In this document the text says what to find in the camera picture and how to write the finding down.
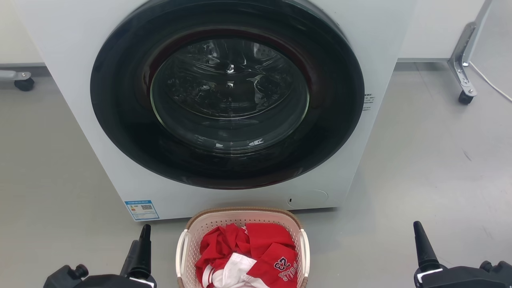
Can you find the beige perforated laundry basket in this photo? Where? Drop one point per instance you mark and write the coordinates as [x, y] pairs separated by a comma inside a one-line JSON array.
[[240, 211]]

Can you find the round black washer door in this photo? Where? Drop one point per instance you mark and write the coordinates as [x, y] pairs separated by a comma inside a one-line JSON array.
[[120, 120]]

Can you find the oval washer filter flap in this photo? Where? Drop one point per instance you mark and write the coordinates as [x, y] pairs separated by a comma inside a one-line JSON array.
[[308, 198]]

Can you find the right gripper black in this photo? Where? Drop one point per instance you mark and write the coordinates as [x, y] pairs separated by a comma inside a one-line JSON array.
[[464, 278]]

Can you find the long grey metal frame leg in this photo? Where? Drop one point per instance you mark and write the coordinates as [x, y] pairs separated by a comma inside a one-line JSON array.
[[464, 48]]

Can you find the red garment with white stripes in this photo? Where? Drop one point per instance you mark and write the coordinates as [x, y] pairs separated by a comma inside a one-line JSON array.
[[218, 246]]

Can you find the small printed text sticker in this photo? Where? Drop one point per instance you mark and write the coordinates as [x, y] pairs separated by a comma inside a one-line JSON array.
[[368, 102]]

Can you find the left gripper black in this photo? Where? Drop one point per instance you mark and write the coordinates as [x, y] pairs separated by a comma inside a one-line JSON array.
[[100, 282]]

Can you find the white front-load washing machine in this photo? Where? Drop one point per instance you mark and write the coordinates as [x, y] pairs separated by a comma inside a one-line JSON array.
[[76, 88]]

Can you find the blue energy label sticker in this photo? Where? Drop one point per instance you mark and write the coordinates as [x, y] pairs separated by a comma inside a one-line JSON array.
[[141, 210]]

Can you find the black caster wheel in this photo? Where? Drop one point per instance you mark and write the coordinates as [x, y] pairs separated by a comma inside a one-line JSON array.
[[465, 98], [24, 84]]

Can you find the short grey metal frame leg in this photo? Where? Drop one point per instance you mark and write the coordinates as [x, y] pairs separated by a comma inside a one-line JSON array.
[[14, 74]]

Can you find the red Bulls 23 jersey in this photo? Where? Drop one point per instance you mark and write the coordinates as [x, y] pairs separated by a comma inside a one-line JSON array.
[[270, 240]]

